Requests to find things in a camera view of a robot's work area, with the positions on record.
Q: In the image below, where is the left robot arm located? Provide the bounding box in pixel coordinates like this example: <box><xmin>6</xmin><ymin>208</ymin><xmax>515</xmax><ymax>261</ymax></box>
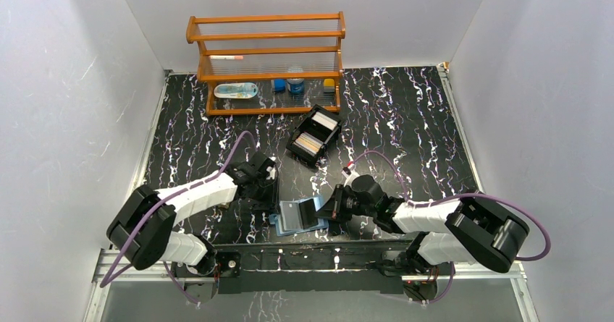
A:
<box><xmin>106</xmin><ymin>151</ymin><xmax>278</xmax><ymax>276</ymax></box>

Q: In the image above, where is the white and orange tube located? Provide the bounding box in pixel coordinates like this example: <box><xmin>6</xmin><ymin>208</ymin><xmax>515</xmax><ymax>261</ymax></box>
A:
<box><xmin>208</xmin><ymin>55</ymin><xmax>244</xmax><ymax>60</ymax></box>

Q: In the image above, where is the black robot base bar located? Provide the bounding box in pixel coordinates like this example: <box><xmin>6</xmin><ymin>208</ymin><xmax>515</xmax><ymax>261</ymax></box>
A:
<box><xmin>216</xmin><ymin>240</ymin><xmax>441</xmax><ymax>300</ymax></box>

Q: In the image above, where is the blue card holder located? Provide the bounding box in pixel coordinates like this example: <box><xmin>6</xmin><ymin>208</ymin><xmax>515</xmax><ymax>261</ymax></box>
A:
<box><xmin>269</xmin><ymin>195</ymin><xmax>329</xmax><ymax>237</ymax></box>

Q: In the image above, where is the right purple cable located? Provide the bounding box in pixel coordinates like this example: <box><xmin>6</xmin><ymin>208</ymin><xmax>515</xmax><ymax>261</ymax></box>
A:
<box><xmin>350</xmin><ymin>150</ymin><xmax>552</xmax><ymax>306</ymax></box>

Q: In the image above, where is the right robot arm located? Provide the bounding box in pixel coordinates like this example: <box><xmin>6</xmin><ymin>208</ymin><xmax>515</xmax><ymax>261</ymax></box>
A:
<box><xmin>315</xmin><ymin>175</ymin><xmax>530</xmax><ymax>275</ymax></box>

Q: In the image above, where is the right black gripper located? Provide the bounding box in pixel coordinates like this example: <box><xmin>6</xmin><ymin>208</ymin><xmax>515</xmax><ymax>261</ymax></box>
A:
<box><xmin>315</xmin><ymin>184</ymin><xmax>376</xmax><ymax>222</ymax></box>

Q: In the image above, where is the orange wooden wire shelf rack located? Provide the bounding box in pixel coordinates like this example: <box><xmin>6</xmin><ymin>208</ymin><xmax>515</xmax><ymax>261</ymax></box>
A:
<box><xmin>185</xmin><ymin>11</ymin><xmax>346</xmax><ymax>116</ymax></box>

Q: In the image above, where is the yellow and grey sponge block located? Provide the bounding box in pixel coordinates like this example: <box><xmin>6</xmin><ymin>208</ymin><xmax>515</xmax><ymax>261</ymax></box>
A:
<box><xmin>322</xmin><ymin>78</ymin><xmax>336</xmax><ymax>94</ymax></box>

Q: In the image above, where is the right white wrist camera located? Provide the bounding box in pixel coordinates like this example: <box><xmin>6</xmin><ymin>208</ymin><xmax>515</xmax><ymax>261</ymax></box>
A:
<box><xmin>342</xmin><ymin>161</ymin><xmax>356</xmax><ymax>177</ymax></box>

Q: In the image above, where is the blue lidded jar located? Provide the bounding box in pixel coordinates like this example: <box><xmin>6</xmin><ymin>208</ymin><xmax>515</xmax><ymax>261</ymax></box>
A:
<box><xmin>286</xmin><ymin>67</ymin><xmax>305</xmax><ymax>95</ymax></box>

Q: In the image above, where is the small blue box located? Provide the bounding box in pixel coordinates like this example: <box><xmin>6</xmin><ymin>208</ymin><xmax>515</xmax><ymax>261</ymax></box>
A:
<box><xmin>271</xmin><ymin>79</ymin><xmax>286</xmax><ymax>93</ymax></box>

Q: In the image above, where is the purple cable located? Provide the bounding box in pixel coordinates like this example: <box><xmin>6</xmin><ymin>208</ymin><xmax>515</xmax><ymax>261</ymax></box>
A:
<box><xmin>350</xmin><ymin>150</ymin><xmax>552</xmax><ymax>306</ymax></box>
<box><xmin>99</xmin><ymin>130</ymin><xmax>258</xmax><ymax>306</ymax></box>

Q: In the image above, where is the black card tray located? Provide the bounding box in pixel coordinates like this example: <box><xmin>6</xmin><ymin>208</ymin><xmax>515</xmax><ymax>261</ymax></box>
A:
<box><xmin>286</xmin><ymin>105</ymin><xmax>344</xmax><ymax>168</ymax></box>

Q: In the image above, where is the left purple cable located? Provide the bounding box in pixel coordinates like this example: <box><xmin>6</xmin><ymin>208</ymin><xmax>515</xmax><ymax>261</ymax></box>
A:
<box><xmin>99</xmin><ymin>130</ymin><xmax>258</xmax><ymax>306</ymax></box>

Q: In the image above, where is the white card stack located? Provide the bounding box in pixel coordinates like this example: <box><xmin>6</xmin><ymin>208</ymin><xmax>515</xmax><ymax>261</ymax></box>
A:
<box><xmin>311</xmin><ymin>111</ymin><xmax>338</xmax><ymax>131</ymax></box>

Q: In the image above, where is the toothbrush blister pack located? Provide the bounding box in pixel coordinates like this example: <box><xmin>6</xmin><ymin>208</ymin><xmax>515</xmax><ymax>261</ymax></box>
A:
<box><xmin>214</xmin><ymin>82</ymin><xmax>258</xmax><ymax>99</ymax></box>

